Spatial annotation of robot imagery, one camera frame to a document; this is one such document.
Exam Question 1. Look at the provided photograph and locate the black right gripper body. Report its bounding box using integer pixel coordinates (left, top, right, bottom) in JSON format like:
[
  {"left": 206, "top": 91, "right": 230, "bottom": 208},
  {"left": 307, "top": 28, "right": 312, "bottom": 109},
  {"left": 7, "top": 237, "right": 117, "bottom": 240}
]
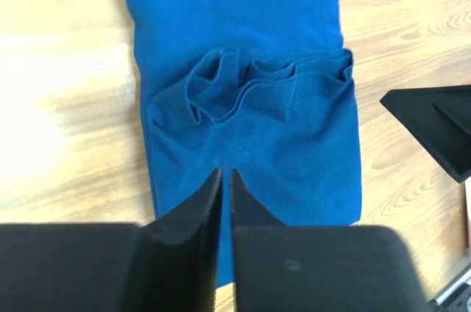
[{"left": 428, "top": 267, "right": 471, "bottom": 312}]

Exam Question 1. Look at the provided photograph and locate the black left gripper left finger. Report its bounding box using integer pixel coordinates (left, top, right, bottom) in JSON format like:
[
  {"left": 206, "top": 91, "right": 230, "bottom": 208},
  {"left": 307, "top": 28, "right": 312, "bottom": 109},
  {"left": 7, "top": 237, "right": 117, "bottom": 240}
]
[{"left": 143, "top": 169, "right": 223, "bottom": 311}]

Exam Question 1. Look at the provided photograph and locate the blue Mickey print t-shirt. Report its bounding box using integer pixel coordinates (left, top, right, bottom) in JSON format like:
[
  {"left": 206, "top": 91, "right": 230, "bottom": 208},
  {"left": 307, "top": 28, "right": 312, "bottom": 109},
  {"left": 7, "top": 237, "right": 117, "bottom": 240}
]
[{"left": 116, "top": 0, "right": 364, "bottom": 289}]

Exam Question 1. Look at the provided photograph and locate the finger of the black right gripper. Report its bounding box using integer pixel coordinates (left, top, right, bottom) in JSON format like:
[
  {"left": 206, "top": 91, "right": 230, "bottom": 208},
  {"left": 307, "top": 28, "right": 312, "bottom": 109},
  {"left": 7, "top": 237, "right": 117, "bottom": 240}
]
[{"left": 380, "top": 85, "right": 470, "bottom": 183}]

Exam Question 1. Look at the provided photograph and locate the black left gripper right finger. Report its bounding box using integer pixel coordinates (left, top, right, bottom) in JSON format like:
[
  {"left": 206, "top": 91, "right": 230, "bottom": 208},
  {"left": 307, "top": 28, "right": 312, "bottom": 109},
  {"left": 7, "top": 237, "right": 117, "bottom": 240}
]
[{"left": 230, "top": 169, "right": 285, "bottom": 311}]

